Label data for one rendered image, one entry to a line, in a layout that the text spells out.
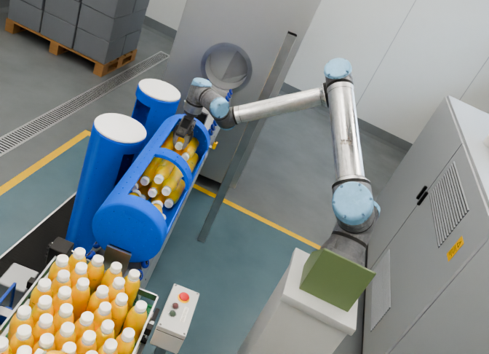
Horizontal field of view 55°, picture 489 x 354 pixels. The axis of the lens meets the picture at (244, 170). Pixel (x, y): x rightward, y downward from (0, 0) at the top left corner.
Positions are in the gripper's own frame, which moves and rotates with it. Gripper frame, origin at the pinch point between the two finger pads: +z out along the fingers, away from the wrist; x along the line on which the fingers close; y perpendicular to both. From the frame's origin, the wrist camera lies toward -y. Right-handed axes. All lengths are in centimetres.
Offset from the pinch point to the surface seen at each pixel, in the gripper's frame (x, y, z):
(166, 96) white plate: 25, 70, 10
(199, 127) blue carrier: -5.5, 13.6, -7.6
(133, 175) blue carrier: 8.8, -46.1, -6.0
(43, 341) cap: 5, -122, 6
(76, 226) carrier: 40, 2, 78
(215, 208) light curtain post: -33, 74, 80
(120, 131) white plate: 32.3, 9.3, 10.8
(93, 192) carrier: 35, 0, 48
